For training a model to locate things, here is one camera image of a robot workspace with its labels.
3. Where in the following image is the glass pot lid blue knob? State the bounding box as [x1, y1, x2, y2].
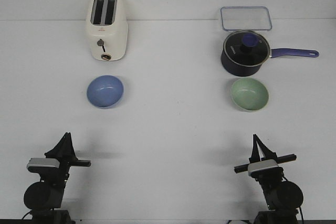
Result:
[223, 30, 271, 65]

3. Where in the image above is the clear plastic container lid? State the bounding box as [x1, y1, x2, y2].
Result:
[220, 6, 272, 31]

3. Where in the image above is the green bowl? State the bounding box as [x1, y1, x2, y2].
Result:
[230, 78, 269, 112]

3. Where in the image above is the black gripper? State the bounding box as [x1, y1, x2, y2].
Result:
[234, 134, 297, 190]
[40, 132, 91, 190]

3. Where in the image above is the dark blue saucepan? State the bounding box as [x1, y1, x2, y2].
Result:
[220, 48, 319, 77]

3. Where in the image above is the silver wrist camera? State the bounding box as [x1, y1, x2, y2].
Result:
[247, 159, 278, 177]
[27, 158, 60, 170]

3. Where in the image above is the blue bowl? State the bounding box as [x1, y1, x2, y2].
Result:
[86, 75, 124, 109]

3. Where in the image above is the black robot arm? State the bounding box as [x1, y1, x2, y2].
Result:
[234, 134, 303, 223]
[24, 132, 91, 223]

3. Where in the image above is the white two-slot toaster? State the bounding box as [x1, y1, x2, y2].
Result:
[85, 0, 128, 61]

